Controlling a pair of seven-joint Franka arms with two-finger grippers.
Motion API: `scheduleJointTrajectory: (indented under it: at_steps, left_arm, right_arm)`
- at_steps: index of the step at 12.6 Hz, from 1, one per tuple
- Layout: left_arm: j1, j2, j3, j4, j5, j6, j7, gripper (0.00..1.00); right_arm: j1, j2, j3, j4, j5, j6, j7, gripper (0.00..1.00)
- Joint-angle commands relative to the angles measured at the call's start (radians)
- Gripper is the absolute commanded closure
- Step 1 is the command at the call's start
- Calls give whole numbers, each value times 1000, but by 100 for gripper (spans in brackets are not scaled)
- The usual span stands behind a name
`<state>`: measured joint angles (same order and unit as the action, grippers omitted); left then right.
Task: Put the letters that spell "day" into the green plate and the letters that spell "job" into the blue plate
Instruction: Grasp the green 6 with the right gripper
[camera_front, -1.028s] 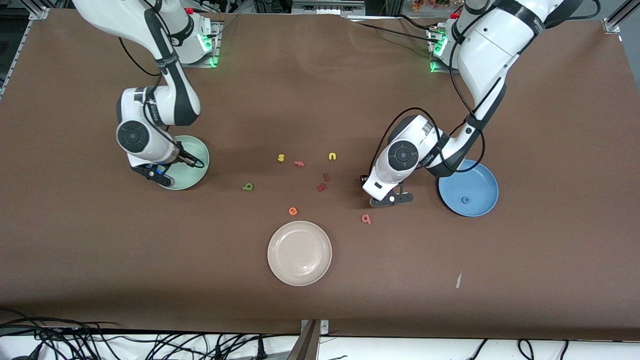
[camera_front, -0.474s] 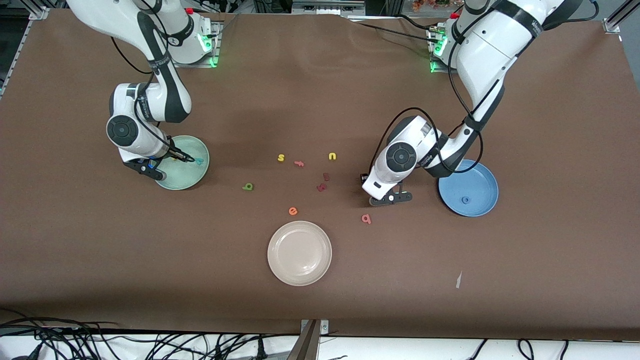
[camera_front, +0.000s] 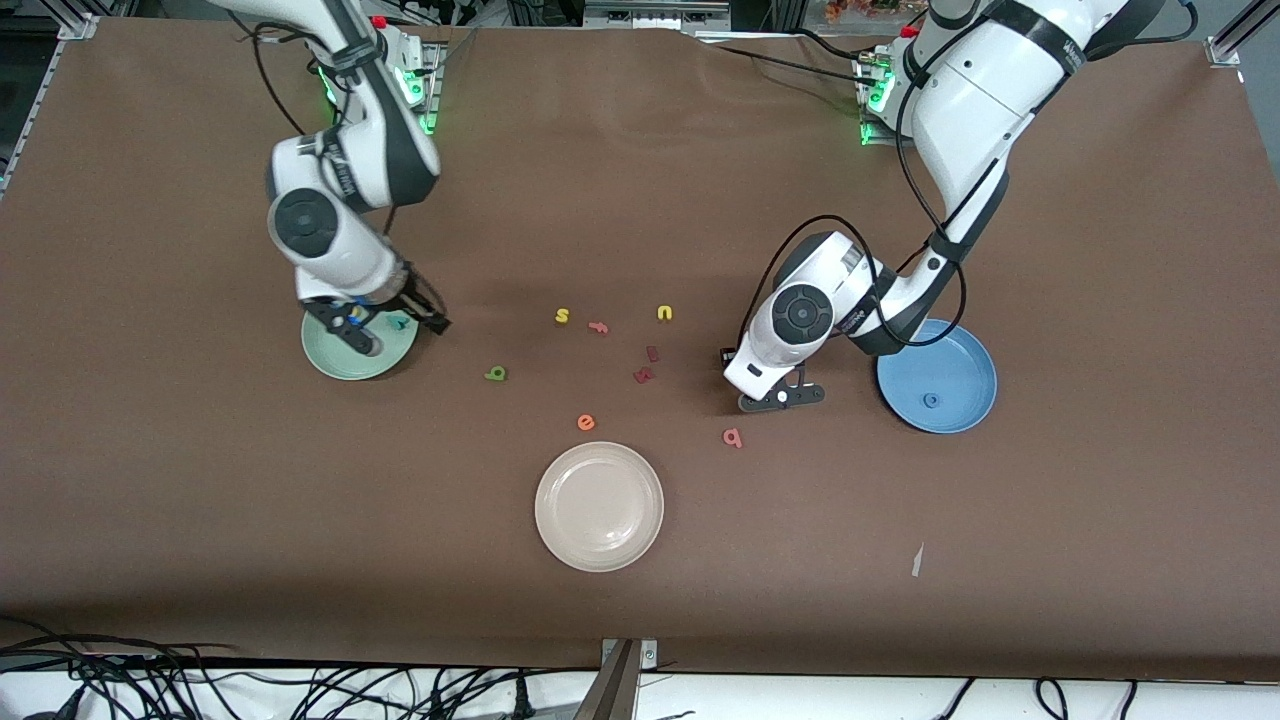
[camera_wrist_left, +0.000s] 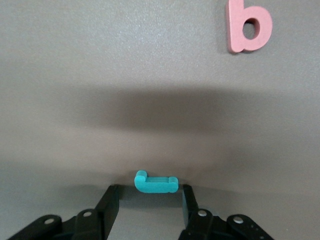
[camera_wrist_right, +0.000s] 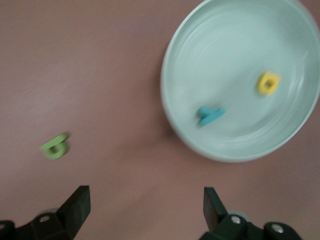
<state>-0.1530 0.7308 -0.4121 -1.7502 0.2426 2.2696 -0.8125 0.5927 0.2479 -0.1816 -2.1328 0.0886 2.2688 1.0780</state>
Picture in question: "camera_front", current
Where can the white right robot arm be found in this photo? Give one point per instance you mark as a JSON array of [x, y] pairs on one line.
[[330, 240]]

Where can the green plate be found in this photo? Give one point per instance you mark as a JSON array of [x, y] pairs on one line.
[[395, 352]]

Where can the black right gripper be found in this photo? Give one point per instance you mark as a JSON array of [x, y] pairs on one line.
[[417, 297]]

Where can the blue plate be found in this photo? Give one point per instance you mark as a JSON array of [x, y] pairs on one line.
[[950, 380]]

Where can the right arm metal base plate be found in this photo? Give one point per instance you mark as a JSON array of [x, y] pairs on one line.
[[432, 60]]

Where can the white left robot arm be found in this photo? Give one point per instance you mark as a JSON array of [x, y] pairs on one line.
[[970, 100]]

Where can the orange flower decoration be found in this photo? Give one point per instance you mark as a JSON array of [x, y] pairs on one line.
[[860, 8]]

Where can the white paper scrap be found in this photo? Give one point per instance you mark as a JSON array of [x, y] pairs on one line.
[[917, 560]]

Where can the aluminium profile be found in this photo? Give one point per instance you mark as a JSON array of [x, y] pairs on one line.
[[1225, 48], [75, 25]]

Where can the beige plate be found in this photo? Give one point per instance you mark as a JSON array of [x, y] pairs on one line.
[[599, 506]]

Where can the brown table cover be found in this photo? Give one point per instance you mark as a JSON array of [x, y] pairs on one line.
[[640, 200]]

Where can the small grey metal bracket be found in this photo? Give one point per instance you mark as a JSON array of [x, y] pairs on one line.
[[648, 655]]

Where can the grey angled bar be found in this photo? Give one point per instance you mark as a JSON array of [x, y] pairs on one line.
[[612, 690]]

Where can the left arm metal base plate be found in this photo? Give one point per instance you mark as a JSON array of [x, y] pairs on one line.
[[866, 138]]

